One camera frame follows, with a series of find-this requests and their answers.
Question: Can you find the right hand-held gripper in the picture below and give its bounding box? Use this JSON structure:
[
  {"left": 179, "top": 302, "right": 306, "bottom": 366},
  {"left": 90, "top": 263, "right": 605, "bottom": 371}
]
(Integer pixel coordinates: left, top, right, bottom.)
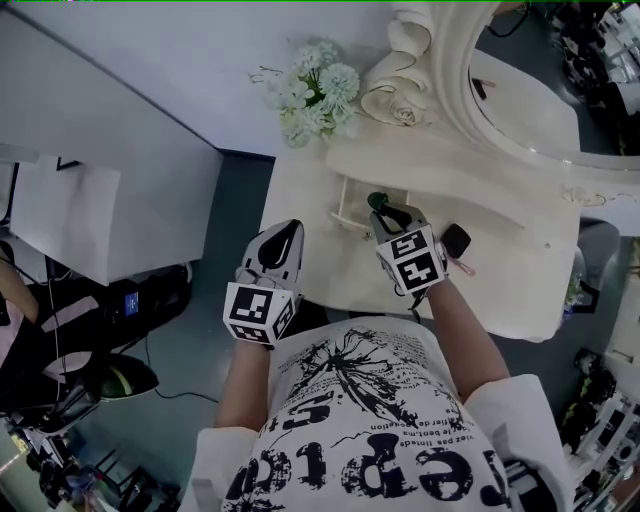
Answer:
[{"left": 369, "top": 200, "right": 449, "bottom": 298}]

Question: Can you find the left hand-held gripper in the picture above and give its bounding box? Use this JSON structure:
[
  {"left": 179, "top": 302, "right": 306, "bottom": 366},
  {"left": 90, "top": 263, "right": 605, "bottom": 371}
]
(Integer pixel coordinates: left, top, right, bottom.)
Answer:
[{"left": 221, "top": 219, "right": 307, "bottom": 350}]

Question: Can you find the white wooden drawer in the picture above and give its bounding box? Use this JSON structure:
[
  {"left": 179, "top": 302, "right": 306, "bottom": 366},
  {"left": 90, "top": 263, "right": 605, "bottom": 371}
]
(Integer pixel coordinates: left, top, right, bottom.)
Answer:
[{"left": 328, "top": 175, "right": 419, "bottom": 233}]

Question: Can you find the black compact case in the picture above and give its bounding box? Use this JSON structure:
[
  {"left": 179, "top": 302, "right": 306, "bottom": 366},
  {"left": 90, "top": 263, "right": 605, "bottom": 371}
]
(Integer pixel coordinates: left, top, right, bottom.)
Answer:
[{"left": 440, "top": 222, "right": 473, "bottom": 261}]

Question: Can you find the white ornate dressing table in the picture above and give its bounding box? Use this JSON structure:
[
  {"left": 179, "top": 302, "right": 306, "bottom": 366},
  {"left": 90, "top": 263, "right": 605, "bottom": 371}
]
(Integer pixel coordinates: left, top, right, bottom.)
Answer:
[{"left": 259, "top": 143, "right": 586, "bottom": 344}]

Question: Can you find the person's left forearm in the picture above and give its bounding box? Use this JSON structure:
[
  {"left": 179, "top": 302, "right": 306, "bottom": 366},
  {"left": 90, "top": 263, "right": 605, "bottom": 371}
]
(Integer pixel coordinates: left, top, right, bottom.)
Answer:
[{"left": 214, "top": 341, "right": 274, "bottom": 432}]

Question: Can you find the person's right forearm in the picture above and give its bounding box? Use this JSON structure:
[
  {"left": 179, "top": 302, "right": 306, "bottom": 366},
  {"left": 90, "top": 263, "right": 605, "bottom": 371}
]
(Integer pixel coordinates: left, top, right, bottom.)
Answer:
[{"left": 426, "top": 276, "right": 512, "bottom": 402}]

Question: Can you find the white artificial flower bunch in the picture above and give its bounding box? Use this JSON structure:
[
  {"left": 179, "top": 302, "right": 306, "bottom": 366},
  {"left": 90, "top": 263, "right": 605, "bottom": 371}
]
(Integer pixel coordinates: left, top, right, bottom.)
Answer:
[{"left": 247, "top": 38, "right": 363, "bottom": 151}]

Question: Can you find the oval cream framed mirror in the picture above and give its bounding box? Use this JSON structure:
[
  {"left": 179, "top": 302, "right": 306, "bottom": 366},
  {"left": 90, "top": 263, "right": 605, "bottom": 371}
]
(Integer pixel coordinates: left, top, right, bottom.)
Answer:
[{"left": 359, "top": 0, "right": 640, "bottom": 174}]

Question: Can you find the white black-printed shirt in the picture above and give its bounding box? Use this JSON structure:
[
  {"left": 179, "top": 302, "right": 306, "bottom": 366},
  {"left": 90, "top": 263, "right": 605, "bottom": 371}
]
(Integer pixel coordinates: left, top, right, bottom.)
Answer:
[{"left": 177, "top": 319, "right": 577, "bottom": 512}]

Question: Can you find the black glossy oval board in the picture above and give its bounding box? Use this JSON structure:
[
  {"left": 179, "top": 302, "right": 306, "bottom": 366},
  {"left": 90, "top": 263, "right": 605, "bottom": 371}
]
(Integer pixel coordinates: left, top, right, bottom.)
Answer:
[{"left": 96, "top": 351, "right": 162, "bottom": 402}]

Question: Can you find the small white green bouquet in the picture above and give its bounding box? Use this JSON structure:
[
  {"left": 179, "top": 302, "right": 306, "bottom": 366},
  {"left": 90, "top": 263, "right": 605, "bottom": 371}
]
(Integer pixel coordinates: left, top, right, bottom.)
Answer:
[{"left": 564, "top": 271, "right": 587, "bottom": 307}]

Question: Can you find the white desk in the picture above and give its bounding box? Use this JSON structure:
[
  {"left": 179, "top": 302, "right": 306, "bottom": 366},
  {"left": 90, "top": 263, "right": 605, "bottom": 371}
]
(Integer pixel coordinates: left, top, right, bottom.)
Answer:
[{"left": 0, "top": 144, "right": 124, "bottom": 288}]

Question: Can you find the black green backpack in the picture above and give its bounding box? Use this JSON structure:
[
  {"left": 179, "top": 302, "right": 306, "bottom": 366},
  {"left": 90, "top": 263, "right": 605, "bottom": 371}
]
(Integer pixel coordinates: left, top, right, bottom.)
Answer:
[{"left": 579, "top": 369, "right": 619, "bottom": 402}]

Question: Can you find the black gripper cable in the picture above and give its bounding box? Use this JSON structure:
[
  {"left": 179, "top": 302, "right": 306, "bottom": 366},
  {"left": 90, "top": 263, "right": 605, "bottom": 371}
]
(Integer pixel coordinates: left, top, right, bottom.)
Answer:
[{"left": 408, "top": 292, "right": 432, "bottom": 322}]

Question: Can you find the black floor cable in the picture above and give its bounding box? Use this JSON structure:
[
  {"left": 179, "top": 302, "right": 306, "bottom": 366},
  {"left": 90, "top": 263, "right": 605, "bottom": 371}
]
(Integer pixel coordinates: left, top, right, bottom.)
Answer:
[{"left": 144, "top": 329, "right": 222, "bottom": 402}]

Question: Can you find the black wire basket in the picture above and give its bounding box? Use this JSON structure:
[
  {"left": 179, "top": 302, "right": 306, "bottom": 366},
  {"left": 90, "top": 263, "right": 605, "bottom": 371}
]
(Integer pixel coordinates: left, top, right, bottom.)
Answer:
[{"left": 573, "top": 347, "right": 602, "bottom": 374}]

